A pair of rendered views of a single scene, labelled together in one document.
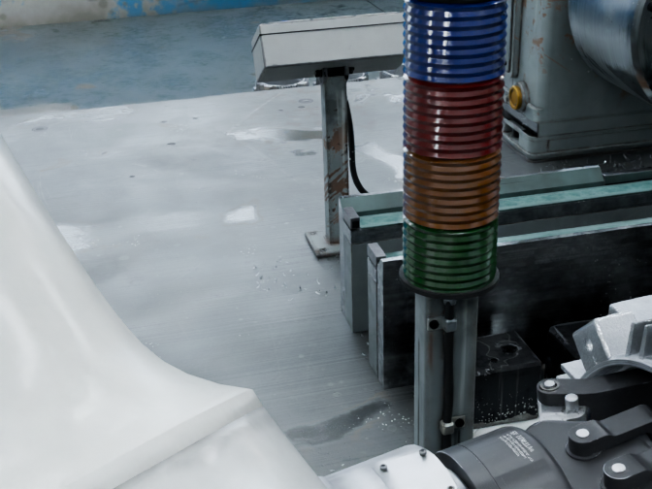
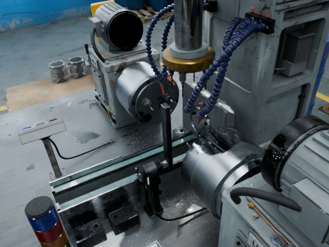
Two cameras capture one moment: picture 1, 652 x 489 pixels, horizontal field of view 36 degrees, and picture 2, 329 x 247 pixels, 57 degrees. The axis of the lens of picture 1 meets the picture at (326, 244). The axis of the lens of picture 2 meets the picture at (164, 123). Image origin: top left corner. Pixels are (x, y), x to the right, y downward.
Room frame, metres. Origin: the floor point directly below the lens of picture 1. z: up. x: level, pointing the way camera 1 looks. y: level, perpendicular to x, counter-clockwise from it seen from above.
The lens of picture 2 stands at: (0.07, -0.26, 1.74)
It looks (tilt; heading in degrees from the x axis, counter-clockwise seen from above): 36 degrees down; 346
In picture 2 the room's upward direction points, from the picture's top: 4 degrees counter-clockwise
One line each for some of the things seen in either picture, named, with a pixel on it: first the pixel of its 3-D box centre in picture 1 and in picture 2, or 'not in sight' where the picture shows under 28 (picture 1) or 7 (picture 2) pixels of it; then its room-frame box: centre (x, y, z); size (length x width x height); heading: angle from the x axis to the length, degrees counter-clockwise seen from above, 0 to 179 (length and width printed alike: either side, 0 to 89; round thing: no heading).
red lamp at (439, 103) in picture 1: (452, 108); (47, 226); (0.57, -0.08, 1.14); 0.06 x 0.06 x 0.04
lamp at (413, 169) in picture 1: (451, 179); (52, 237); (0.57, -0.08, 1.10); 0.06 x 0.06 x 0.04
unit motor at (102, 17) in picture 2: not in sight; (111, 48); (1.60, -0.37, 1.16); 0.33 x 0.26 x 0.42; 13
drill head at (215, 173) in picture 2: not in sight; (234, 178); (0.66, -0.61, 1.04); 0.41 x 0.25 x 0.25; 13
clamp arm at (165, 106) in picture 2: not in sight; (166, 138); (0.83, -0.44, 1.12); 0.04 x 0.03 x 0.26; 103
